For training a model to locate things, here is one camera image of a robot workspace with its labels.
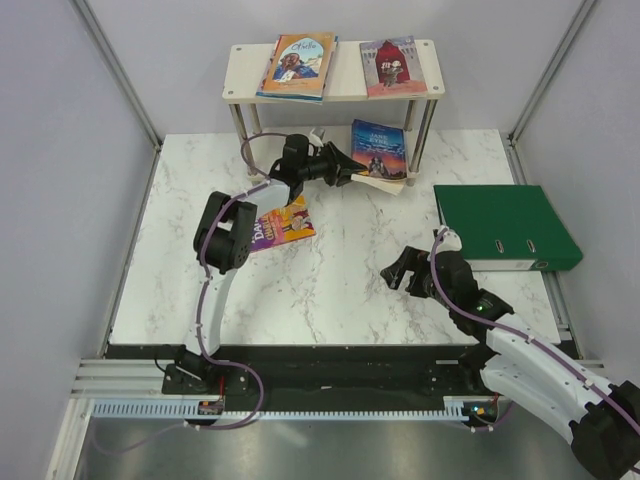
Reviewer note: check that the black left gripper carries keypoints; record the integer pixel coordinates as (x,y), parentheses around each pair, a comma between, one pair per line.
(335,159)

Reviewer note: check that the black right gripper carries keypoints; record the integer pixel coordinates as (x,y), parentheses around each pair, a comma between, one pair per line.
(411,259)

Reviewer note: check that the blue Jane Eyre book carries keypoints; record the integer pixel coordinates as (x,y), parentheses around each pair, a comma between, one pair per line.
(381,150)

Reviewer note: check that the Roald Dahl Charlie book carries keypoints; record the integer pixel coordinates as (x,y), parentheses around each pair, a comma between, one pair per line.
(282,226)

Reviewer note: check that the Why Do Dogs Bark book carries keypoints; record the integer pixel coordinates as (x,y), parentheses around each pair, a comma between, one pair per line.
(315,100)

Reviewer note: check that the green lever arch file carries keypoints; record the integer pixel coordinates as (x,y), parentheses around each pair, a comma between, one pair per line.
(507,228)

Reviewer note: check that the tan Othello book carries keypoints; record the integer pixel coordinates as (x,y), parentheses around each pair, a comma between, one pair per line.
(299,64)

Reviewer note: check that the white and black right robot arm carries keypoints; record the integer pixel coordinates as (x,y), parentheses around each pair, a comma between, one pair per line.
(596,417)

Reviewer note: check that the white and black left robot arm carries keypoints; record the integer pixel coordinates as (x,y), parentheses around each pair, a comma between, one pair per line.
(223,238)

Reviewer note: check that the red castle picture book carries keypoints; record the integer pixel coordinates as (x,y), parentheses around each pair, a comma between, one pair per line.
(392,68)

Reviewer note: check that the white two-tier shelf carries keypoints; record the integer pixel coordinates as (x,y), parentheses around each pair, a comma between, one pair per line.
(345,83)

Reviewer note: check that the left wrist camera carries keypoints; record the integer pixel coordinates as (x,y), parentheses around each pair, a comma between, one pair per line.
(316,136)

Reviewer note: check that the light blue cable duct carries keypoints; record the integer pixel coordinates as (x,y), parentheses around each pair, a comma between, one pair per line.
(193,409)

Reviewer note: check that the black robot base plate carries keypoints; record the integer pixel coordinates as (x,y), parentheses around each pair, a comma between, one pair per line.
(358,377)

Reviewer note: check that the aluminium frame rail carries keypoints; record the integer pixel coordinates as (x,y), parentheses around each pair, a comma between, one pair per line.
(120,379)

